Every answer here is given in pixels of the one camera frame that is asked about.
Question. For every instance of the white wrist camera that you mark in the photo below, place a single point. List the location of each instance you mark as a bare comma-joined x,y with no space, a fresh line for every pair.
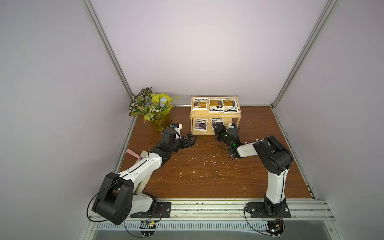
177,127
232,126

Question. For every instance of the aluminium front rail frame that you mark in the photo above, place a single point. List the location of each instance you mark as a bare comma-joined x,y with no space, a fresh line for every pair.
220,215

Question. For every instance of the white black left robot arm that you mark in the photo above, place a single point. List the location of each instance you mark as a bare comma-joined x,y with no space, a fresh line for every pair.
117,198

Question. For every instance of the purple pink small shovel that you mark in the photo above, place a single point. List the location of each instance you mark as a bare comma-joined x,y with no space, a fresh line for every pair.
134,154

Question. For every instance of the artificial green leafy plant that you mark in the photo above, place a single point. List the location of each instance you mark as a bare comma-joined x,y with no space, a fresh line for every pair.
151,105

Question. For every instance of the right small circuit board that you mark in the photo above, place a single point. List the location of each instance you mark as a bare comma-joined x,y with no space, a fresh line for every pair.
276,227

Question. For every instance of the left small circuit board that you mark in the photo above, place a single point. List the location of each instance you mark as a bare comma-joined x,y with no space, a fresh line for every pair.
148,228

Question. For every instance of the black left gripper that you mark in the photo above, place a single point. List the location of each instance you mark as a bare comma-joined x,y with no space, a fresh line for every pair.
185,145

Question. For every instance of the amber transparent plastic vase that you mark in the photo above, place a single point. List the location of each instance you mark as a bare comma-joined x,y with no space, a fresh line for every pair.
160,123

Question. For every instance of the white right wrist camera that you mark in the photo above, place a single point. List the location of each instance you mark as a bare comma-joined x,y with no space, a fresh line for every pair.
232,126

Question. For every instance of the light wooden two-tier shelf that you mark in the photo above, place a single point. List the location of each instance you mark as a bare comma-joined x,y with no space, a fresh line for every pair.
228,118

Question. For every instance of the purple coffee bag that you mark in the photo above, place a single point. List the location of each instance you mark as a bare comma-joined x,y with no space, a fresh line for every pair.
216,122
201,125

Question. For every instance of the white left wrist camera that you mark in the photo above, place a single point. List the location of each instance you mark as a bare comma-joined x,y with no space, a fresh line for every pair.
177,127

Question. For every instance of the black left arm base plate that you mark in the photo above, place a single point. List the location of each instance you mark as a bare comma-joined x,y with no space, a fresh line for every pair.
157,210

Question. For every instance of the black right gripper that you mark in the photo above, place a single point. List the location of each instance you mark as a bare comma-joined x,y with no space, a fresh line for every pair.
222,133

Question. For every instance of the small circuit board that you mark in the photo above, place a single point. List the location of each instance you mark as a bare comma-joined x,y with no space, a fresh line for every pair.
276,227
148,228

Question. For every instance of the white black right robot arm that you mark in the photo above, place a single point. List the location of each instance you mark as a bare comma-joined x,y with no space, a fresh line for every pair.
275,157

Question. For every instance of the yellow coffee bag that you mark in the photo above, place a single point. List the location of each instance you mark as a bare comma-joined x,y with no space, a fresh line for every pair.
230,106
200,104
216,106

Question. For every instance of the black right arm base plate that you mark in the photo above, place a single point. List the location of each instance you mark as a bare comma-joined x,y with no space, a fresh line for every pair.
267,210

